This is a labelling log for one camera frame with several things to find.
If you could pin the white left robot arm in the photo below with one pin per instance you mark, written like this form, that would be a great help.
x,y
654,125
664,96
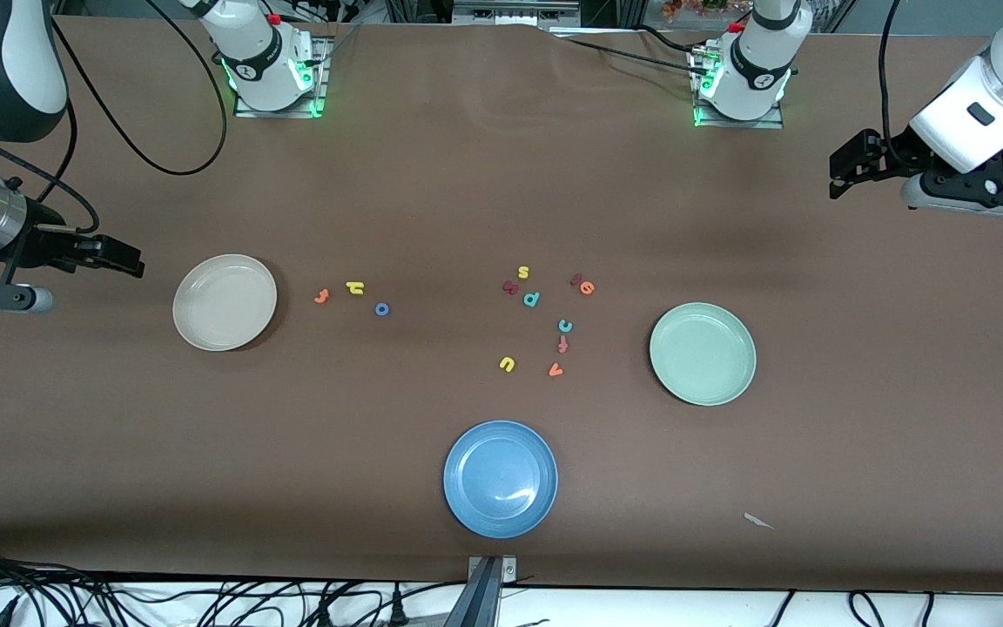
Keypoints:
x,y
754,78

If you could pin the orange artificial flowers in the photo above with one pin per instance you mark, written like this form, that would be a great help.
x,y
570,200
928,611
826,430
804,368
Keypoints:
x,y
702,7

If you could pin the blue plate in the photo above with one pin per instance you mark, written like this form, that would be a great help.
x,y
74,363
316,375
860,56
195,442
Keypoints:
x,y
500,479

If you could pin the small white paper scrap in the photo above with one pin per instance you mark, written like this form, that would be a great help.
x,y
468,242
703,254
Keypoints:
x,y
758,521

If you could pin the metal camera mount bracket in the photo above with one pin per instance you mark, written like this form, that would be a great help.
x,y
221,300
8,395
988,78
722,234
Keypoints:
x,y
486,592

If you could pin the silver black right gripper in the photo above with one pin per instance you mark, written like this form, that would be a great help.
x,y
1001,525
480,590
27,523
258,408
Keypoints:
x,y
46,241

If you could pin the light green plate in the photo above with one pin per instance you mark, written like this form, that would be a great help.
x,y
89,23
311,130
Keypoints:
x,y
703,354

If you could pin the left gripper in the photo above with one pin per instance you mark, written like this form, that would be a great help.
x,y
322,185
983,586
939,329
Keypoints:
x,y
887,157

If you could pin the grey power strip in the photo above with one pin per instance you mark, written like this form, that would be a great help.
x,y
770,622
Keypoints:
x,y
514,12

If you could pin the brown table cover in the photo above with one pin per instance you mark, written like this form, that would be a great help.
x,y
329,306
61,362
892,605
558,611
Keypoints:
x,y
467,192

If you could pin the yellow letter h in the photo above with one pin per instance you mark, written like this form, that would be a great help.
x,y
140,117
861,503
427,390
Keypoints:
x,y
355,287

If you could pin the beige brown plate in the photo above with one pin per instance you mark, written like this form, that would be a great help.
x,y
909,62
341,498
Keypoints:
x,y
225,303

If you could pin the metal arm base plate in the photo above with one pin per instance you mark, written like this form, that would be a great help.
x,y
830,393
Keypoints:
x,y
737,124
279,111

